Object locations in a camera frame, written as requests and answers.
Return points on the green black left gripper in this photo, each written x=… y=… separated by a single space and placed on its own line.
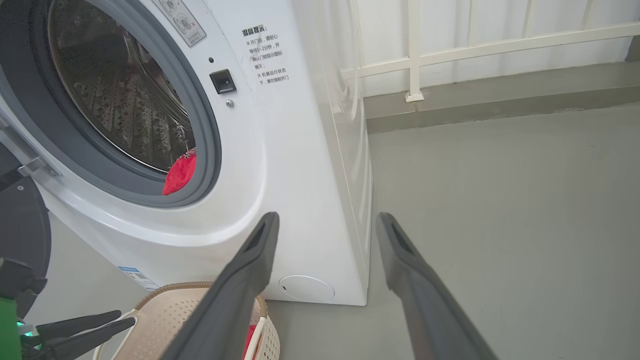
x=9 y=335

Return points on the black door lock socket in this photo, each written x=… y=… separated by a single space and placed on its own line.
x=223 y=81

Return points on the cream perforated laundry basket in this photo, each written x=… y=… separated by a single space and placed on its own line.
x=165 y=320

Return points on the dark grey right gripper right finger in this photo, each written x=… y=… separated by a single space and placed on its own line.
x=425 y=310

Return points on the black round glass washer door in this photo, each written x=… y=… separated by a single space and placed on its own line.
x=25 y=225

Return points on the white metal railing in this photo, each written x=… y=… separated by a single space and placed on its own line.
x=413 y=60

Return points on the stainless steel washing machine drum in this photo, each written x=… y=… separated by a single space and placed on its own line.
x=110 y=90

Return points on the red garment with white trim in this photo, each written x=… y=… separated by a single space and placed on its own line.
x=180 y=175

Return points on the grey warning sticker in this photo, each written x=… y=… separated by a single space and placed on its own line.
x=181 y=22

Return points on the white front-load washing machine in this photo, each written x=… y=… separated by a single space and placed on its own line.
x=300 y=175

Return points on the round white filter cover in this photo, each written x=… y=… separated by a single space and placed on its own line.
x=307 y=288

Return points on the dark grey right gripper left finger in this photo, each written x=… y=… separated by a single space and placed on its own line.
x=235 y=300

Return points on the blue energy label sticker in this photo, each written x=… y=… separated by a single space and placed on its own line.
x=139 y=279

